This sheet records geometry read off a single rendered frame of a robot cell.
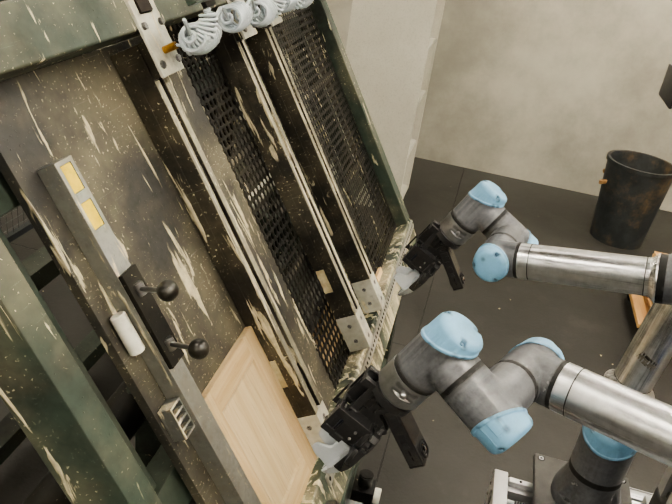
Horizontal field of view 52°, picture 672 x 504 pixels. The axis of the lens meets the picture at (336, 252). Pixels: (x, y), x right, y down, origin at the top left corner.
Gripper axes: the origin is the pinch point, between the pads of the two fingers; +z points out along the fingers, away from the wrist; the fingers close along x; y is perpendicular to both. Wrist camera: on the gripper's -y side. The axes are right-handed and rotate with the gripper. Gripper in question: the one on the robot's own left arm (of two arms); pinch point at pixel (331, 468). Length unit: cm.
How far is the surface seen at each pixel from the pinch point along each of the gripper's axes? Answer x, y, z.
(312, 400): -50, 0, 33
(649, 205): -448, -161, 20
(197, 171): -47, 54, 0
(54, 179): -10, 65, -3
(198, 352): -7.3, 28.6, 4.6
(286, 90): -120, 59, 2
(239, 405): -29.4, 14.7, 29.7
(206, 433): -12.2, 17.7, 24.2
